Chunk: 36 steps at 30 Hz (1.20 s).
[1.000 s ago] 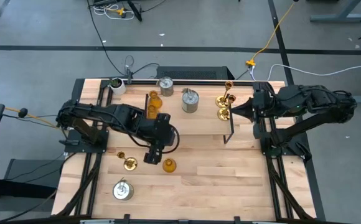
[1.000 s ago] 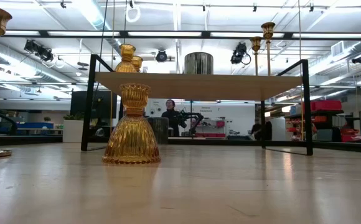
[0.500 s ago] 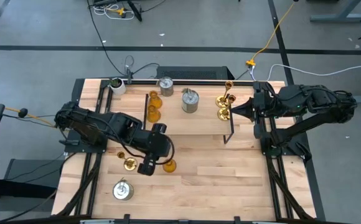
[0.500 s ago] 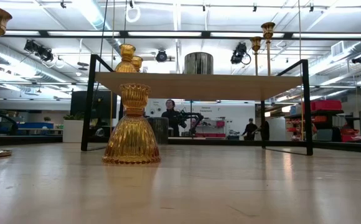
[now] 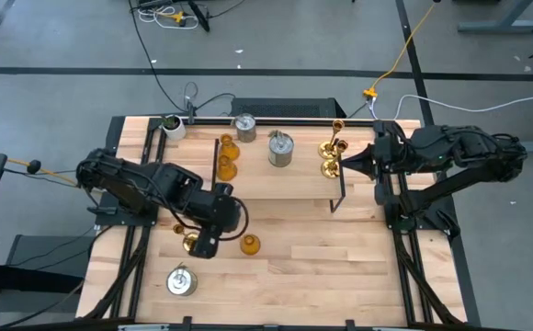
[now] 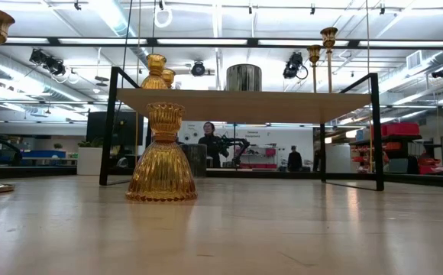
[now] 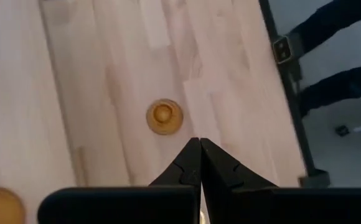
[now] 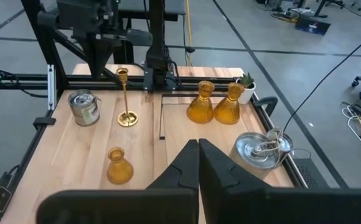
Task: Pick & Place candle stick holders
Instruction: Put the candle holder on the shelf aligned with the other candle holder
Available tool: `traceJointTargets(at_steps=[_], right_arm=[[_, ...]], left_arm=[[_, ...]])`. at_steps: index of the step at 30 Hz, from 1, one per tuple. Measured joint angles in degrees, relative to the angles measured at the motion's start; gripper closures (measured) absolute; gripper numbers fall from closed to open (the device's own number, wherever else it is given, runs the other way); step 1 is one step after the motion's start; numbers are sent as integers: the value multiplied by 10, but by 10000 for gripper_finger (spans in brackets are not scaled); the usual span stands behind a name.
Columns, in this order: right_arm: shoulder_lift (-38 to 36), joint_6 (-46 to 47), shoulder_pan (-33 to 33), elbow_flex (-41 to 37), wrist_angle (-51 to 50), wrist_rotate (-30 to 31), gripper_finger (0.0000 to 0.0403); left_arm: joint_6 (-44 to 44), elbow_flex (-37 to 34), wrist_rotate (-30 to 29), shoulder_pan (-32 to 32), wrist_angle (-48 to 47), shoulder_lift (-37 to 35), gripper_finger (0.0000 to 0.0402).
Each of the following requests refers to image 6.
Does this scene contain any metal scented candle tin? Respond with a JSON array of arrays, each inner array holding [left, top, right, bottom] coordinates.
[[179, 143, 208, 177], [225, 63, 263, 92]]

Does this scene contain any amber ribbed glass candle holder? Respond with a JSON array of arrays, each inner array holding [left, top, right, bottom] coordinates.
[[141, 53, 169, 90], [124, 102, 199, 202], [161, 68, 176, 90]]

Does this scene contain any person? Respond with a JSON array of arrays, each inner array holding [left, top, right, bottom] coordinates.
[[286, 144, 303, 172], [198, 121, 226, 169]]

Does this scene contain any wooden shelf with black legs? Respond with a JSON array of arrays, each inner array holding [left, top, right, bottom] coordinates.
[[99, 66, 385, 192]]

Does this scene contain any black ceiling spotlight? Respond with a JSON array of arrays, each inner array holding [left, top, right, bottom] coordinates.
[[28, 48, 68, 76], [282, 51, 309, 80], [189, 60, 207, 77]]

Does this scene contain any black monitor screen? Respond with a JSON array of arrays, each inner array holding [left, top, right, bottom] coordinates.
[[86, 110, 145, 147]]

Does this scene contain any white plant pot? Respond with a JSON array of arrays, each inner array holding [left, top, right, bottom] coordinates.
[[76, 137, 104, 176]]

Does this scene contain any red storage bin rack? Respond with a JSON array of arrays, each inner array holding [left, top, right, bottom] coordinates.
[[349, 121, 443, 176]]

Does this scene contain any white cable loop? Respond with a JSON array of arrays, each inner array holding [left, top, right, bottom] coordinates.
[[154, 6, 173, 29]]

